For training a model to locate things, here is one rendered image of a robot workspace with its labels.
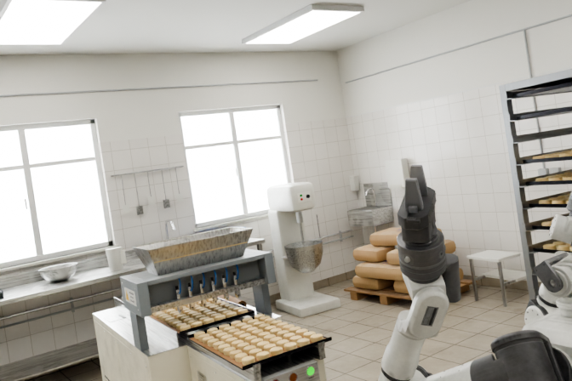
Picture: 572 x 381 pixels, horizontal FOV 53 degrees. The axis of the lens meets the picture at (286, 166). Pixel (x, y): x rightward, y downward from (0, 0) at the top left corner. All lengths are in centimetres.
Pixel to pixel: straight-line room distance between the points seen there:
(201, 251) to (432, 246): 197
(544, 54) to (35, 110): 481
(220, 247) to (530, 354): 205
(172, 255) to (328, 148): 486
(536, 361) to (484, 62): 530
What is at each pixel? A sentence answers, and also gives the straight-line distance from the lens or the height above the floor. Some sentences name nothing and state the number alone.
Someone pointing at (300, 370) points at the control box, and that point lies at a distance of 238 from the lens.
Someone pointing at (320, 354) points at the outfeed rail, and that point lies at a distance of 241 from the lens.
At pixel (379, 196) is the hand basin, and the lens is 745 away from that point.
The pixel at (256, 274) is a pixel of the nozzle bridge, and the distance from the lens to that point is 312.
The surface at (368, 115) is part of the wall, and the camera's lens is 746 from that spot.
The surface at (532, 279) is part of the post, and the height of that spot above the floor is 102.
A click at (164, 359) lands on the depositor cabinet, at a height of 80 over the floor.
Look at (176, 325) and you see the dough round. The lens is 298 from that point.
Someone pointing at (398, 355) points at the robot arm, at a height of 121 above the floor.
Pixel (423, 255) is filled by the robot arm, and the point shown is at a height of 143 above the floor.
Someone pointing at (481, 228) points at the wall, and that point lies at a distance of 655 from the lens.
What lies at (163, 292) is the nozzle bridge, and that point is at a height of 110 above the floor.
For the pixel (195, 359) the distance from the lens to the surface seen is 285.
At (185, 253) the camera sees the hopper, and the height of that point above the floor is 127.
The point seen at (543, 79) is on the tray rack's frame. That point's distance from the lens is 240.
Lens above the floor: 164
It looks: 1 degrees down
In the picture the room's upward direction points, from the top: 8 degrees counter-clockwise
